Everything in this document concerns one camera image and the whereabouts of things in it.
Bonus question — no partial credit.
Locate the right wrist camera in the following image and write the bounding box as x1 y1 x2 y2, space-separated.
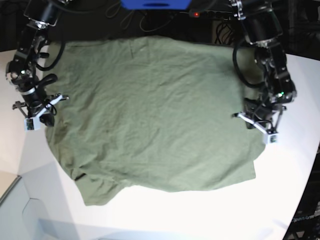
24 117 41 131

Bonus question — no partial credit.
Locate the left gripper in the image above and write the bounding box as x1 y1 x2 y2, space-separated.
231 97 287 134

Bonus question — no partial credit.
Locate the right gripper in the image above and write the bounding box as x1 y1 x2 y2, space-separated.
12 89 70 127

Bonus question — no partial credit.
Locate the black power strip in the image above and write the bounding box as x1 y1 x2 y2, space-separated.
187 10 234 21

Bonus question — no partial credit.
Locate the blue box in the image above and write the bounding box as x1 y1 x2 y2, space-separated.
120 0 191 10

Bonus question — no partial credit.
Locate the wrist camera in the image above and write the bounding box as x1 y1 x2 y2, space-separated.
24 117 41 131
263 132 278 145

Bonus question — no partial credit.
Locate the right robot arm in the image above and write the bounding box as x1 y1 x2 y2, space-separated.
6 0 69 131

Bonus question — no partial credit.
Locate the olive green t-shirt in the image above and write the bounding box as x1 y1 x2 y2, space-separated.
45 37 265 206

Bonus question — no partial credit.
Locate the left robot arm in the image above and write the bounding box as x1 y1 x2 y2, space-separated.
229 0 297 136

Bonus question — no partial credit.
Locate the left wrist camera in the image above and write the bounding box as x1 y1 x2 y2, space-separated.
263 132 278 145

